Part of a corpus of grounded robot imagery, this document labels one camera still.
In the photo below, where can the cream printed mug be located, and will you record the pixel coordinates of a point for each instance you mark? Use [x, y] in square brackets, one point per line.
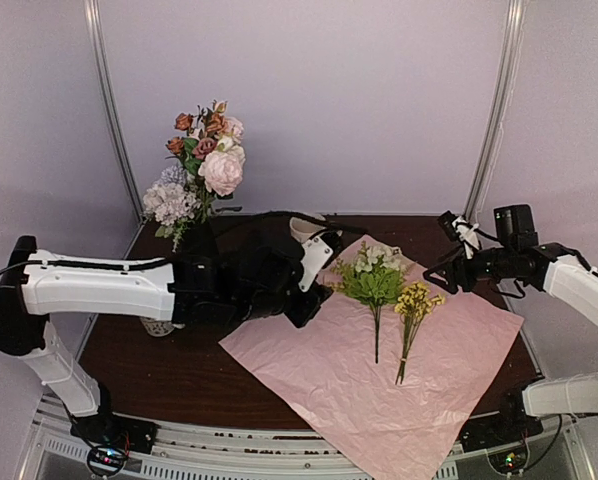
[301, 229]

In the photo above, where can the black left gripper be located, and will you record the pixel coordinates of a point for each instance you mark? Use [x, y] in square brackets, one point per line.
[301, 314]

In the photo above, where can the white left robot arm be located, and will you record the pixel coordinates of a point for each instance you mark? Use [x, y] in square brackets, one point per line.
[183, 289]

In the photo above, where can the orange brown flower stem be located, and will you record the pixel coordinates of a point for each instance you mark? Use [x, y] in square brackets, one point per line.
[190, 130]

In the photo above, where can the large pale pink peony stem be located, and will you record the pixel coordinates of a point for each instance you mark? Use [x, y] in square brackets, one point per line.
[218, 175]

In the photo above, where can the pink tissue wrapping sheet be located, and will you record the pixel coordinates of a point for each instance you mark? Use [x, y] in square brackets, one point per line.
[393, 414]

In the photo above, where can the floral mug yellow inside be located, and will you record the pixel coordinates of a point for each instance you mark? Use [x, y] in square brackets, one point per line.
[159, 329]

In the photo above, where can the white vented front rail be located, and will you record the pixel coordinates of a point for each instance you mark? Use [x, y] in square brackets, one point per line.
[184, 451]

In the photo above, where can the right aluminium frame post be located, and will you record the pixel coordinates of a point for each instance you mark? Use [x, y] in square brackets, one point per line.
[503, 92]

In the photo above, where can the left aluminium frame post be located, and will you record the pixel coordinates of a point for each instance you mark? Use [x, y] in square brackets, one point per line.
[95, 30]

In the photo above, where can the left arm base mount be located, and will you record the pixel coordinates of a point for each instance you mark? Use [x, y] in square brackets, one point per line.
[111, 439]

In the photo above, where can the black tall vase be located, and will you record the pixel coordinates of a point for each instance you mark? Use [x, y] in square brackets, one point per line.
[199, 240]

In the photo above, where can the white green hydrangea bunch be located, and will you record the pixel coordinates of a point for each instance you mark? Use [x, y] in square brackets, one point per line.
[375, 277]

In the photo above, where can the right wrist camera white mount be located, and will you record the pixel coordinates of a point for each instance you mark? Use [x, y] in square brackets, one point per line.
[457, 228]

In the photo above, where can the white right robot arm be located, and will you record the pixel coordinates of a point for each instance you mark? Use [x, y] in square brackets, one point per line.
[561, 272]

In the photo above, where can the aluminium frame post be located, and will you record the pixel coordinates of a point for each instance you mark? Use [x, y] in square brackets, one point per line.
[95, 30]
[503, 92]

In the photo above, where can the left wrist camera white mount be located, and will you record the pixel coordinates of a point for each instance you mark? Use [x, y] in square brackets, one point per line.
[319, 251]

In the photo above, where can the mauve and white flower stem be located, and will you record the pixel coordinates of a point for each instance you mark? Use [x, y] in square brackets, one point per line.
[207, 145]

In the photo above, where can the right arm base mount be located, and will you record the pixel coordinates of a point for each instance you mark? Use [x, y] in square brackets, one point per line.
[504, 435]

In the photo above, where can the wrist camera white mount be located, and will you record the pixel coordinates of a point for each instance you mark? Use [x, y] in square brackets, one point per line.
[457, 228]
[319, 251]

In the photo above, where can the pink rose stem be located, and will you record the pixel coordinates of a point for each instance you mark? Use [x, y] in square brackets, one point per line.
[228, 131]

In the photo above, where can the blue white hydrangea bunch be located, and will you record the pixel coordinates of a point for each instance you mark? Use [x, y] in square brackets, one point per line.
[172, 201]

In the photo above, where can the yellow small flower bunch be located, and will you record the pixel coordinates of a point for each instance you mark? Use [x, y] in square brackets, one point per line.
[414, 305]

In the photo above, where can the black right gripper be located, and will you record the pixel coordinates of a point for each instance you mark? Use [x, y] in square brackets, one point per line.
[457, 263]

